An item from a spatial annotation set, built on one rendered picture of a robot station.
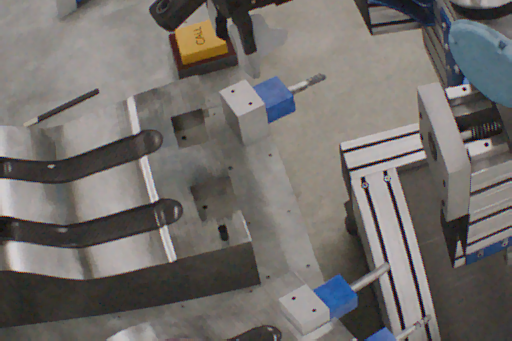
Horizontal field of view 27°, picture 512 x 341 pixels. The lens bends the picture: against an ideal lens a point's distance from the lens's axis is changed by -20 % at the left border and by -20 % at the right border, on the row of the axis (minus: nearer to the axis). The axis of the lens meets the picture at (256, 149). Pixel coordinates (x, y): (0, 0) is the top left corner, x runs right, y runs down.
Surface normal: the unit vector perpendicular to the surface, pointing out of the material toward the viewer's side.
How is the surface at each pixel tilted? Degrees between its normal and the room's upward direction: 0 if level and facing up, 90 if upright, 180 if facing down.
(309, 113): 0
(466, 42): 97
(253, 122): 90
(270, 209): 0
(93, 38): 0
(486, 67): 97
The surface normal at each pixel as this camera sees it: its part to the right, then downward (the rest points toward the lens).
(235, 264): 0.25, 0.71
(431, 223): -0.12, -0.65
